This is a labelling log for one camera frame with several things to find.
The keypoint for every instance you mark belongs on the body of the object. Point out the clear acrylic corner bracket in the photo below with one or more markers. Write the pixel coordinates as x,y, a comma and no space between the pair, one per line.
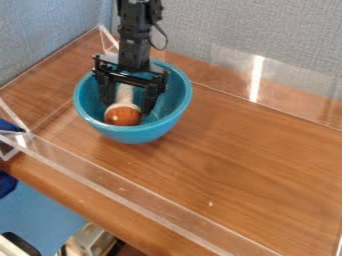
109,43

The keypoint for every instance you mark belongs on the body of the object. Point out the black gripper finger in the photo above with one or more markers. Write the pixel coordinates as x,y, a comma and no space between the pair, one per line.
105,89
151,94

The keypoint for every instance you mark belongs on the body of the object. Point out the clear acrylic front barrier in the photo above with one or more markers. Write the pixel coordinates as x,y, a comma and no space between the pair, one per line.
197,229

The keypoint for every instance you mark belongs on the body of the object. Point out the blue plastic bowl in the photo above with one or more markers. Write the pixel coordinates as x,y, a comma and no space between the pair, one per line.
171,104

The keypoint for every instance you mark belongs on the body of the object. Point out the black and white object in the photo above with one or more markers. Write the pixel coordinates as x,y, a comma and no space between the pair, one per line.
14,246

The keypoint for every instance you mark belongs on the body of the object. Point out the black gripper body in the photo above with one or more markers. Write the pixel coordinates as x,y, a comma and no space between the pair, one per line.
152,75

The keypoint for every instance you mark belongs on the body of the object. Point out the clear acrylic back barrier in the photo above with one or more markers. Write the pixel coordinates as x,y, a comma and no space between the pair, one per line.
271,51

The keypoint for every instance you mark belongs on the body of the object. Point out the grey metal frame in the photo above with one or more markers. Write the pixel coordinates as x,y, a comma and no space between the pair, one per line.
89,241

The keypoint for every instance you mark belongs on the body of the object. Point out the brown cap toy mushroom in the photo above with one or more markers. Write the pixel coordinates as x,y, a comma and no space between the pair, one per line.
123,112

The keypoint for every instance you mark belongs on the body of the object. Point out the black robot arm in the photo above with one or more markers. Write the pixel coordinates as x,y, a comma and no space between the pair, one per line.
132,68

